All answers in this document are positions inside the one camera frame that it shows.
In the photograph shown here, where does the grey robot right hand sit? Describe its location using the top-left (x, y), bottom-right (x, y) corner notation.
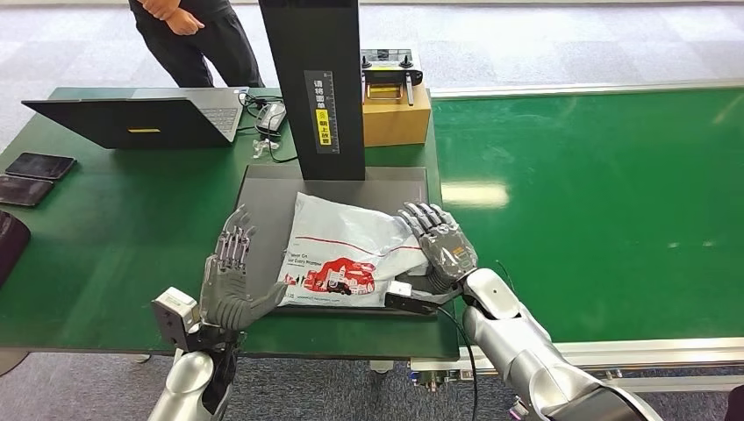
top-left (397, 202), bottom-right (479, 294)

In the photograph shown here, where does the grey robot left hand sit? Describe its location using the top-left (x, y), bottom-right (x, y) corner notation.
top-left (200, 204), bottom-right (290, 318)

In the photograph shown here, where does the white red courier package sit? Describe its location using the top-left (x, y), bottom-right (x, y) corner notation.
top-left (277, 192), bottom-right (432, 309)

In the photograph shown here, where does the brown cardboard box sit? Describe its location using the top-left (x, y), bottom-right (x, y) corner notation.
top-left (361, 85), bottom-right (433, 147)

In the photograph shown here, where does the green conveyor belt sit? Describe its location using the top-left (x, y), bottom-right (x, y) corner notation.
top-left (433, 87), bottom-right (744, 345)

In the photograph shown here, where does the black inbound scanner machine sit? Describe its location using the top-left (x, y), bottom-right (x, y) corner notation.
top-left (235, 0), bottom-right (441, 318)

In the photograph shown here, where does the green table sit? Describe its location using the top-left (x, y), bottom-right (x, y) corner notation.
top-left (0, 87), bottom-right (461, 360)

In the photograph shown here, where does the grey open laptop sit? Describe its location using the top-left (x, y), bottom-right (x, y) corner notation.
top-left (21, 87), bottom-right (250, 151)

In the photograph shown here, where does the yellow black label sticker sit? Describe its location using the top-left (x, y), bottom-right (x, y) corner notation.
top-left (303, 69), bottom-right (340, 155)

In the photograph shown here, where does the black remote controller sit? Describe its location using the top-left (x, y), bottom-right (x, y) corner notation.
top-left (360, 48), bottom-right (424, 107)

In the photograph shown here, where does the dark maroon pouch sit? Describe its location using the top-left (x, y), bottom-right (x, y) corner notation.
top-left (0, 210), bottom-right (32, 289)

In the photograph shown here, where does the black smartphone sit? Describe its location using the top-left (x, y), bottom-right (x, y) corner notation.
top-left (0, 174), bottom-right (54, 208)
top-left (4, 152), bottom-right (77, 182)

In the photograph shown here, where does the person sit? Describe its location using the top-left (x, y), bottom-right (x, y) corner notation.
top-left (127, 0), bottom-right (266, 89)

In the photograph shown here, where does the person's hand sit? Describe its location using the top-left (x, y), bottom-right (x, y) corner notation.
top-left (164, 8), bottom-right (205, 36)

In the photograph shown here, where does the dark rounded object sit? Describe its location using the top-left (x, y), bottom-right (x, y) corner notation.
top-left (725, 386), bottom-right (744, 421)

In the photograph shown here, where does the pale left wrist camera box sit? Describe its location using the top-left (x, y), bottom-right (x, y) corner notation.
top-left (151, 286), bottom-right (202, 353)

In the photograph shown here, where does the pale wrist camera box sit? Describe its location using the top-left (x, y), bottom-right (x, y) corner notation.
top-left (151, 286), bottom-right (202, 353)
top-left (384, 282), bottom-right (440, 316)

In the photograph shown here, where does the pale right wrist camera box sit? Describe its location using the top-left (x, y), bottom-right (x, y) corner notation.
top-left (384, 282), bottom-right (440, 316)

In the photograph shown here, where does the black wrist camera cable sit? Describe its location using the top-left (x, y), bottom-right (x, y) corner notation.
top-left (435, 306), bottom-right (481, 421)

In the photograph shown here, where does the black power cable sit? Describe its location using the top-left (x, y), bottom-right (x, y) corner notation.
top-left (238, 89), bottom-right (298, 165)

